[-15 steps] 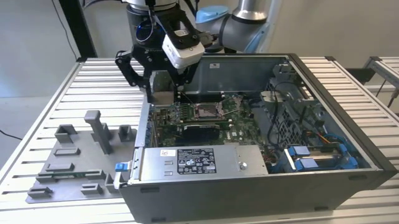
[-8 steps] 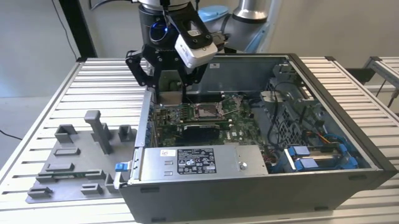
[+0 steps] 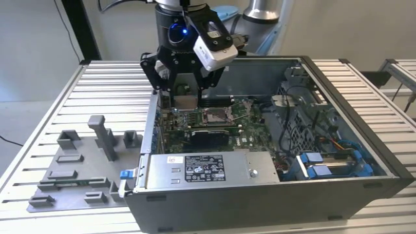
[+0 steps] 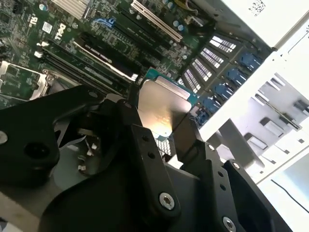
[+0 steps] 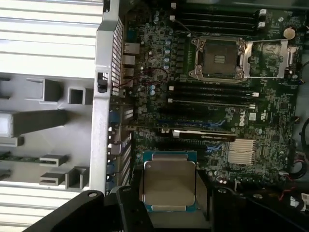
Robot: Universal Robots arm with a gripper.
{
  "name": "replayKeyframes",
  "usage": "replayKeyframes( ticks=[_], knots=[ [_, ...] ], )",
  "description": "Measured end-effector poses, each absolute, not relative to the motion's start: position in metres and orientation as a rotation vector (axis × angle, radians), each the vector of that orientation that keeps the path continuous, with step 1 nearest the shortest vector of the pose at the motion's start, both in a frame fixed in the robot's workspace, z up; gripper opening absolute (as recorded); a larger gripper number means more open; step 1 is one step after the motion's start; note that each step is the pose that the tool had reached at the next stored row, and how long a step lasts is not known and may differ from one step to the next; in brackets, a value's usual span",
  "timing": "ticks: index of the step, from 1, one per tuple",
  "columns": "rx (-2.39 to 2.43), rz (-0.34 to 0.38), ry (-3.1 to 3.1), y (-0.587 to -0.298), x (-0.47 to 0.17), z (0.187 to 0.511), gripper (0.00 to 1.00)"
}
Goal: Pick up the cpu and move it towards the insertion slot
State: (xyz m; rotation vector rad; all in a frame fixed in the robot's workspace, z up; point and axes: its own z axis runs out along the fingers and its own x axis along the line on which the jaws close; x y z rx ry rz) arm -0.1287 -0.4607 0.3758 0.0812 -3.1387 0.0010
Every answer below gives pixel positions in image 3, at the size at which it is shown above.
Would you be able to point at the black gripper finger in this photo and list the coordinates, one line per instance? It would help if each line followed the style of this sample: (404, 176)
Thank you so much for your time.
(151, 70)
(209, 78)

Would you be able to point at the silver CPU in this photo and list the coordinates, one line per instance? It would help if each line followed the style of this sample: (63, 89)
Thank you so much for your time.
(185, 102)

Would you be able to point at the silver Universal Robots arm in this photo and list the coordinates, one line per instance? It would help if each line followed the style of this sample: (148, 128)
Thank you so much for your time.
(260, 11)

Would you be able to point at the black RAM slot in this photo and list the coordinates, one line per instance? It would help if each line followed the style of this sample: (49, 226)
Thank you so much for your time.
(215, 126)
(217, 98)

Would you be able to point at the CPU socket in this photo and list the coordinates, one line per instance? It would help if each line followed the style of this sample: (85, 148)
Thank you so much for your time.
(216, 116)

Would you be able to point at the black expansion card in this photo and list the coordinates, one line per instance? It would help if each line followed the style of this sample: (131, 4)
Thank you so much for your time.
(208, 140)

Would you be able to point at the green motherboard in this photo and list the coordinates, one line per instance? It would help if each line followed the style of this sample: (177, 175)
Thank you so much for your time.
(253, 136)

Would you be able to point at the gray disk bay cage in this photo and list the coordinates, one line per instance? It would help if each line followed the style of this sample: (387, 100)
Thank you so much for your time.
(299, 114)

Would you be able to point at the silver power supply unit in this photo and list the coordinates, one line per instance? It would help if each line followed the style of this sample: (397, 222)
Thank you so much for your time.
(208, 170)

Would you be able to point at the gray parts rack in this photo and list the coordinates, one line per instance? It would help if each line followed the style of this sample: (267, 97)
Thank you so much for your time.
(84, 156)

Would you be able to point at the blue case latch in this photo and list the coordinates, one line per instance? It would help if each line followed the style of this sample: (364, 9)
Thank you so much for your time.
(125, 174)

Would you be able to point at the blue disk carrier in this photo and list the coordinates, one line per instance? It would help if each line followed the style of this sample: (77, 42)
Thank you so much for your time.
(320, 171)
(311, 157)

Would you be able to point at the black box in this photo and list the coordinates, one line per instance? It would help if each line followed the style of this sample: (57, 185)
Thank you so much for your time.
(375, 78)

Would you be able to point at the green RAM stick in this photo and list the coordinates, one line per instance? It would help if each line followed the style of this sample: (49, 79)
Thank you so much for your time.
(75, 182)

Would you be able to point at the black open PC case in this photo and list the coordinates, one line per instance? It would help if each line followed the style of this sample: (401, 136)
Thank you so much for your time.
(260, 207)

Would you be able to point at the metal slat side table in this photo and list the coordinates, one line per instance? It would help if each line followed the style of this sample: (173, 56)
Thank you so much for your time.
(401, 70)

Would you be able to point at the black frame post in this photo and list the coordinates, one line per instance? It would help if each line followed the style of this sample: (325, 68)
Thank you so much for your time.
(85, 29)

